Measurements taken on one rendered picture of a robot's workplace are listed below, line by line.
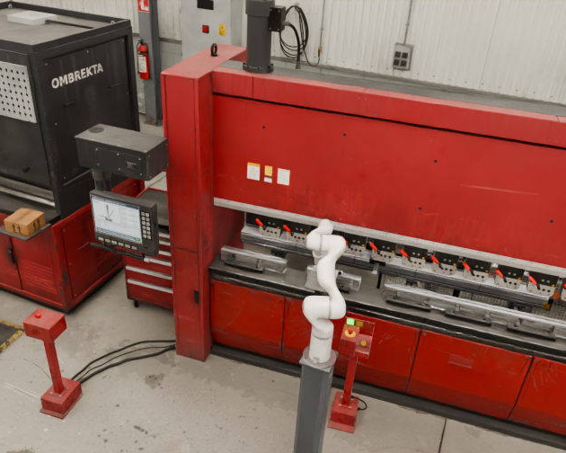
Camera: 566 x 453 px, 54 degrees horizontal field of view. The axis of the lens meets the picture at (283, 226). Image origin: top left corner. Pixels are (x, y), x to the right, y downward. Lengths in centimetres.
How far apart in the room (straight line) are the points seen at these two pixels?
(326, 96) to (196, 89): 78
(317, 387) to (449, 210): 134
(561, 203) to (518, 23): 402
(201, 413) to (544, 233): 262
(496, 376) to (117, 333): 300
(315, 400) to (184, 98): 196
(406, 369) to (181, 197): 201
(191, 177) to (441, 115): 160
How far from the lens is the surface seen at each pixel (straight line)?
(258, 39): 352
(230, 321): 438
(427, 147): 342
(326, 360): 324
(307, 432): 364
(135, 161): 338
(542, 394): 429
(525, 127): 336
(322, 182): 362
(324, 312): 299
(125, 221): 361
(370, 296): 398
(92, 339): 497
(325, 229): 324
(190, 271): 410
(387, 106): 334
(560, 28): 732
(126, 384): 455
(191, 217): 384
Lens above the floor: 327
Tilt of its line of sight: 31 degrees down
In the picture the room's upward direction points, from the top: 4 degrees clockwise
